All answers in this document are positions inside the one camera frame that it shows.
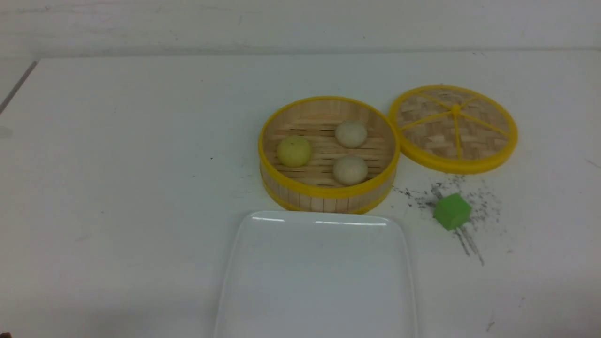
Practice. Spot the yellow-green steamed bun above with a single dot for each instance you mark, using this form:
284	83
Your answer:
294	151

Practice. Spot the white steamed bun front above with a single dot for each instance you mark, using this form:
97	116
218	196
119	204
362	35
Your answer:
350	170

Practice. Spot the white steamed bun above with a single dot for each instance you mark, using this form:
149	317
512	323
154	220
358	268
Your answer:
350	170
351	134

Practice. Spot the white rectangular plate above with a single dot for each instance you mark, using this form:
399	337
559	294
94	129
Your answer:
317	275

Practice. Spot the bamboo steamer basket yellow rim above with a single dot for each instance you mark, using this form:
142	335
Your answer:
312	187

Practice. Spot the bamboo steamer lid yellow rim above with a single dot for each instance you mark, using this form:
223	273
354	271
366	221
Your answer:
453	129

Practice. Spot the green foam cube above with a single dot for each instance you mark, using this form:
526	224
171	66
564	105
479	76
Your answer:
452	211

